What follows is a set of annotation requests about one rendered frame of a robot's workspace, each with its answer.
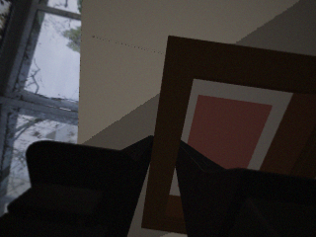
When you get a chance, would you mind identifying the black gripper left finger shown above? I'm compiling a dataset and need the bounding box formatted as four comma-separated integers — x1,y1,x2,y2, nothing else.
26,135,154,237

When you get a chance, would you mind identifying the beige wall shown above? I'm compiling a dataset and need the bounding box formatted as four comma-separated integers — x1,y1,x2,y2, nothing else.
77,0,316,150

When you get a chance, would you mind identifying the dark brown picture frame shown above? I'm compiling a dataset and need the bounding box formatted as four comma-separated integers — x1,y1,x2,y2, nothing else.
141,36,316,234

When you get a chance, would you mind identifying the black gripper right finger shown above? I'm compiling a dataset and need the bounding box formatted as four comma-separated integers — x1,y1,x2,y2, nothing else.
175,140,316,237

